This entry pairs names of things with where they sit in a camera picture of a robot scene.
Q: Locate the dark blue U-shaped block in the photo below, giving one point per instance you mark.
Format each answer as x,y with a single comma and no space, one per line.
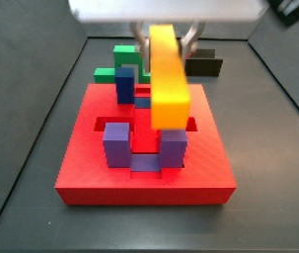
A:
131,95

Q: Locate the yellow long block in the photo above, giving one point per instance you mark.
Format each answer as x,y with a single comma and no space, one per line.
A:
170,94

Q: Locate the red board with slots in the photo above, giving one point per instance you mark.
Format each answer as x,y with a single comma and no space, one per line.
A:
87,182

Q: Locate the green bridge-shaped block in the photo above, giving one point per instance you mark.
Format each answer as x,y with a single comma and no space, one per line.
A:
126,57

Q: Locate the purple U-shaped block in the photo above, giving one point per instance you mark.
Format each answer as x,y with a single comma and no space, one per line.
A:
120,157

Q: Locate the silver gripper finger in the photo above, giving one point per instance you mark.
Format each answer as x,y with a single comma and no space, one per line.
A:
190,39
143,41

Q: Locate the black block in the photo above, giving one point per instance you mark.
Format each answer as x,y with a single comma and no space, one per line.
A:
203,63

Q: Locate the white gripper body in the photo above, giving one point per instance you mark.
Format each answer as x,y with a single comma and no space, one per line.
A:
102,11

